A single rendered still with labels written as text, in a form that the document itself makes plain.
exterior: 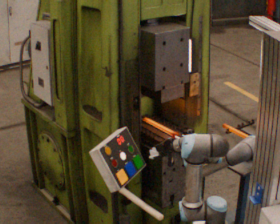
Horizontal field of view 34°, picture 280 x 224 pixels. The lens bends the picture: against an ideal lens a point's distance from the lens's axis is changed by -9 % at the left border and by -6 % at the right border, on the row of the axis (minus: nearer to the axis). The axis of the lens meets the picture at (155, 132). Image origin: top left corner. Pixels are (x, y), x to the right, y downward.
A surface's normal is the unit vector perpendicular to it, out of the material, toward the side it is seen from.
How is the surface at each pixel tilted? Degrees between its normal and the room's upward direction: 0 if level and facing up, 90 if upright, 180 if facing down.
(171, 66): 90
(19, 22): 90
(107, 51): 89
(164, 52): 90
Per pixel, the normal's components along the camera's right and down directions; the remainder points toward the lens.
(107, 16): -0.78, 0.26
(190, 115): 0.62, 0.34
